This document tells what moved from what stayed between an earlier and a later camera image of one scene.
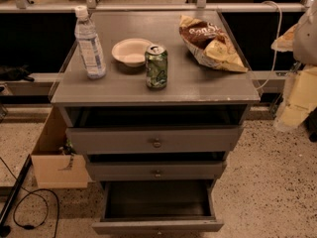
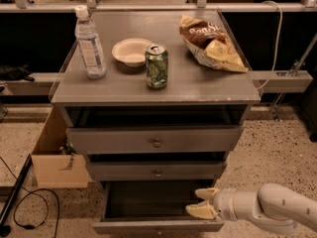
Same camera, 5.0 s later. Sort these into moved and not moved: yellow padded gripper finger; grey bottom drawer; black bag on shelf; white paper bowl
Moved: yellow padded gripper finger
Not moved: grey bottom drawer; white paper bowl; black bag on shelf
